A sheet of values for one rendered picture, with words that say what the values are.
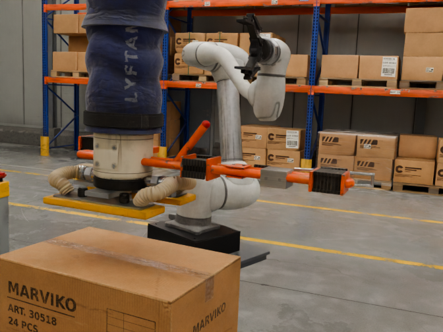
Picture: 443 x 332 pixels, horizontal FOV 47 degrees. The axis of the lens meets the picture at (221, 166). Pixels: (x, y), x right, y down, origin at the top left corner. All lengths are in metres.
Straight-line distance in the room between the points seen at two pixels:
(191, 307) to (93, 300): 0.25
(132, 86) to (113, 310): 0.58
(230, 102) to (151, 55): 0.95
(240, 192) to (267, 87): 0.60
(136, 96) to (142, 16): 0.21
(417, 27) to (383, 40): 1.42
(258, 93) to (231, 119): 0.49
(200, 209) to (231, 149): 0.32
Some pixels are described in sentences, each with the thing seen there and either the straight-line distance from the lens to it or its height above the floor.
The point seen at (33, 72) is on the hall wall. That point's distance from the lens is 12.92.
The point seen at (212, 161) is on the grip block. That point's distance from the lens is 1.33.
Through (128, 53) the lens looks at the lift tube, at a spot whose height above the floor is 1.53.
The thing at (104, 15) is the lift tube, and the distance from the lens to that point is 1.39.
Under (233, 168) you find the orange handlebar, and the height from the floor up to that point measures 1.24.
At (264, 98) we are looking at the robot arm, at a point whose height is 1.42.
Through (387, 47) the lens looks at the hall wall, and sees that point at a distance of 9.72.
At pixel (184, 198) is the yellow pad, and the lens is 1.49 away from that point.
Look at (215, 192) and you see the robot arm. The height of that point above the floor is 1.02.
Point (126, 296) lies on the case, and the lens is 1.31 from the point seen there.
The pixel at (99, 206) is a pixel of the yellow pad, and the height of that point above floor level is 1.12.
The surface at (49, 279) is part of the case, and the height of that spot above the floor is 0.92.
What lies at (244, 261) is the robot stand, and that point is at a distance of 2.14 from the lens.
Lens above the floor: 1.44
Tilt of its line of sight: 8 degrees down
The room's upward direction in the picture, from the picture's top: 2 degrees clockwise
